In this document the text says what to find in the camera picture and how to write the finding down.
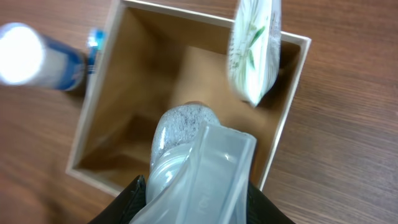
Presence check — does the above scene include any white cardboard box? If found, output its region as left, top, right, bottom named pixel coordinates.
left=66, top=1, right=311, bottom=196

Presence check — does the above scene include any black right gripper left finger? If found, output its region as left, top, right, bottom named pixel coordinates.
left=88, top=175, right=146, bottom=224

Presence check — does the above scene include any blue white toothbrush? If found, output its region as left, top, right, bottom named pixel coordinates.
left=87, top=28, right=106, bottom=75

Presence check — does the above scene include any clear bottle with cap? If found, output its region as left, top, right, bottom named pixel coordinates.
left=130, top=103, right=256, bottom=224

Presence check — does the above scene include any cotton swab tub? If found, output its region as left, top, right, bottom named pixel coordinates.
left=1, top=22, right=85, bottom=91

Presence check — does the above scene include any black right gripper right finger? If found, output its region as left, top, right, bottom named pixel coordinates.
left=246, top=182, right=295, bottom=224

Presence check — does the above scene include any white bamboo print tube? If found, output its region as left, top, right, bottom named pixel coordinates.
left=228, top=0, right=282, bottom=107

